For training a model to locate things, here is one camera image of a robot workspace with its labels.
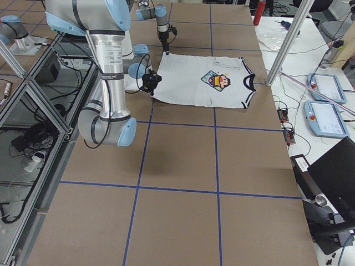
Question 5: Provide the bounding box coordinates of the blue teach pendant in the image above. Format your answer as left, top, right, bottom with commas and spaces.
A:
307, 73, 347, 104
303, 100, 349, 139

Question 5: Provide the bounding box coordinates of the lower blue teach pendant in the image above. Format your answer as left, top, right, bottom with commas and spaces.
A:
303, 100, 349, 139

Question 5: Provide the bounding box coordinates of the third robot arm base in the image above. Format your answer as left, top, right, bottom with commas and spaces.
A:
1, 15, 47, 56

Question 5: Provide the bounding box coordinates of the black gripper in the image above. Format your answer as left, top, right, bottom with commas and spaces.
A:
157, 24, 177, 55
139, 69, 162, 96

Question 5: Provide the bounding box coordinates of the upper blue teach pendant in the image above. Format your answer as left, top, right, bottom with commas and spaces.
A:
307, 73, 347, 104

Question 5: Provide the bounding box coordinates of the aluminium side frame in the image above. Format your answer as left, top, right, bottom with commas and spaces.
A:
1, 34, 97, 265

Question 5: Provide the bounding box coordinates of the grey cartoon print t-shirt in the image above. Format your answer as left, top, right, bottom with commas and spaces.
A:
153, 53, 256, 109

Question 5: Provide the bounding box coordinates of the black laptop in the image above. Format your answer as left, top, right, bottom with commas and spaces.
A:
305, 136, 355, 222

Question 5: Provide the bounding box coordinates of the lower orange usb hub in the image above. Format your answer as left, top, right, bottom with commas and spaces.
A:
283, 128, 296, 146

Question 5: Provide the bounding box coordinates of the aluminium frame post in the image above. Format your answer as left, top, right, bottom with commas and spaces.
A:
266, 0, 314, 86

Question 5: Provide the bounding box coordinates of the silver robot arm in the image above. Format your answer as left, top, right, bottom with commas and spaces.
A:
136, 1, 178, 55
45, 1, 162, 147

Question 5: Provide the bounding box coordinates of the red bottle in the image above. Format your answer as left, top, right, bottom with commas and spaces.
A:
253, 0, 266, 26

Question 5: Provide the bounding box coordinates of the clear plastic bag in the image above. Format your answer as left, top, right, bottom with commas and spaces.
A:
257, 27, 288, 52

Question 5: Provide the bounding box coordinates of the black power adapter box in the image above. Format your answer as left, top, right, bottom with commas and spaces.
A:
35, 53, 60, 83

